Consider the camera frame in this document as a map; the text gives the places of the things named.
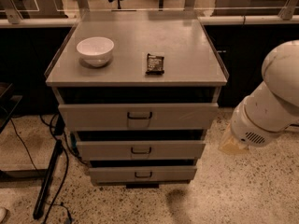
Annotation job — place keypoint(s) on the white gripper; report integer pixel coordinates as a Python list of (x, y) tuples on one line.
[(249, 129)]

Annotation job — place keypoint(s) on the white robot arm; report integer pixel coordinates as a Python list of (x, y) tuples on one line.
[(265, 114)]

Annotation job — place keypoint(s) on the grey top drawer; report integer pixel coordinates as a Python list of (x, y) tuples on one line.
[(122, 117)]

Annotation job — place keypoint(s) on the grey drawer cabinet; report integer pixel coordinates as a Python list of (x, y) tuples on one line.
[(193, 73)]

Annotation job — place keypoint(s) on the dark snack packet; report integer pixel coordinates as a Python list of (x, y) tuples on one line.
[(155, 65)]

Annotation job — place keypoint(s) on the white bowl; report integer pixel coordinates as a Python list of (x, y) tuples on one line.
[(95, 51)]

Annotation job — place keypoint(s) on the black desk leg bar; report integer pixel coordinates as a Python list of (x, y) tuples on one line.
[(41, 200)]

